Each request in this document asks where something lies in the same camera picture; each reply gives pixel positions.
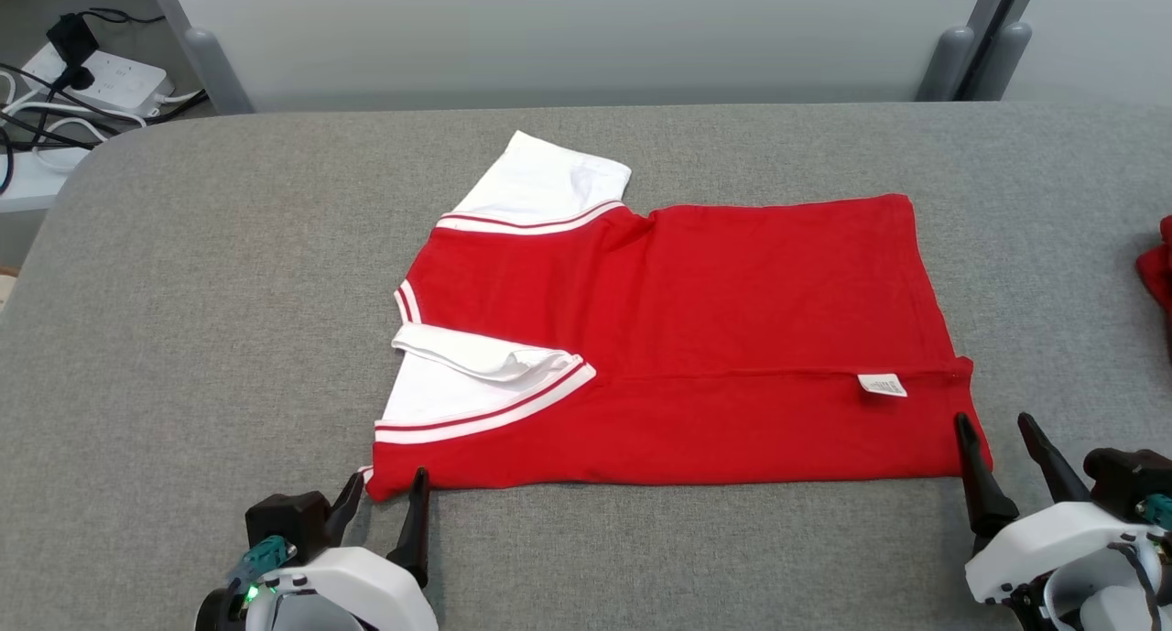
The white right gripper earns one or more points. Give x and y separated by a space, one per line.
1035 544

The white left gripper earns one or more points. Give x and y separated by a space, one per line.
357 585

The red shorts with white stripes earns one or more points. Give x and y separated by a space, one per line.
1158 265

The red shirt with white sleeves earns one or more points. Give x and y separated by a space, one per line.
732 320

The cream perforated laundry basket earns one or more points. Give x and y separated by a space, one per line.
5 288

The white partition panel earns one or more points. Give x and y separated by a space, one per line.
1108 27
568 36

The flat white power strip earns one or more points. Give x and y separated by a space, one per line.
37 182

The white multi-socket power strip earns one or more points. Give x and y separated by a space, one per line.
110 81

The black power adapter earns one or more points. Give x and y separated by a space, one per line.
71 40

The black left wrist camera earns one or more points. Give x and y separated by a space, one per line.
284 521

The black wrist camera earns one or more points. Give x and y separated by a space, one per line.
1131 475
284 521

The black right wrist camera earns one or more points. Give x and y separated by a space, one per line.
1131 475

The teal left camera connector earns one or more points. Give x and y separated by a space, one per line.
261 558

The teal camera connector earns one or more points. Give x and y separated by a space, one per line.
1158 510
261 558

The teal right camera connector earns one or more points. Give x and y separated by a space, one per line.
1158 510

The grey partition post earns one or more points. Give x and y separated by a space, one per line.
1007 59
943 63
215 72

